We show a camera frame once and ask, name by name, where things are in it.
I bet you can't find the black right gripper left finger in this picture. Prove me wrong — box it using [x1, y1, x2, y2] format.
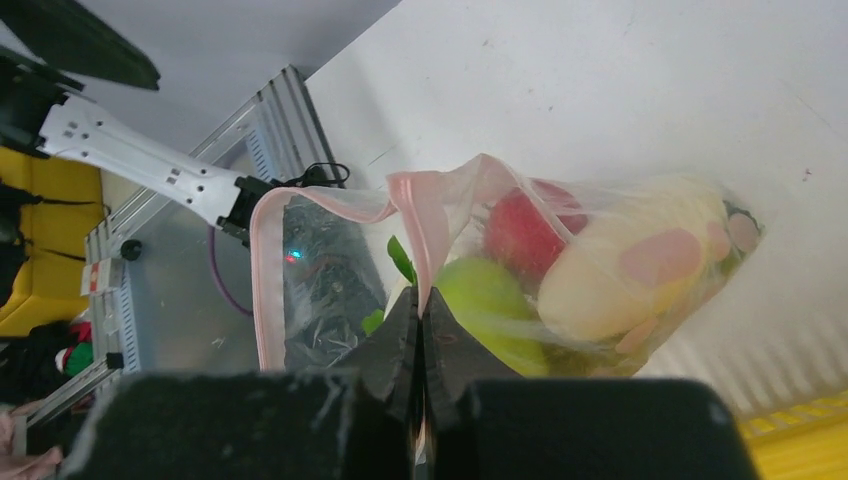
[60, 288, 418, 479]

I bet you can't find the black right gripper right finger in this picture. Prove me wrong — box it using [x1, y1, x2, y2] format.
[421, 291, 757, 479]

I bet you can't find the green toy apple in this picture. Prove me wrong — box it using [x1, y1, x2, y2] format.
[434, 257, 549, 377]

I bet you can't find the clear pink zip top bag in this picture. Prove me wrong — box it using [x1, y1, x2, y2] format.
[250, 154, 763, 377]

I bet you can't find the red toy bell pepper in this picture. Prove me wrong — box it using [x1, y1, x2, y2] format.
[483, 180, 588, 285]

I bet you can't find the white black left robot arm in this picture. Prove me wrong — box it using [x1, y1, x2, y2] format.
[1, 1, 272, 245]

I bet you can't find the yellow plastic basket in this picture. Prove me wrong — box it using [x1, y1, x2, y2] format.
[739, 391, 847, 480]

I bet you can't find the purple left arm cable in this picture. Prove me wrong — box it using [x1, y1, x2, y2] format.
[208, 225, 256, 319]

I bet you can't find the aluminium frame rail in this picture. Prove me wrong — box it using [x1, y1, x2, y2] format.
[15, 65, 338, 450]

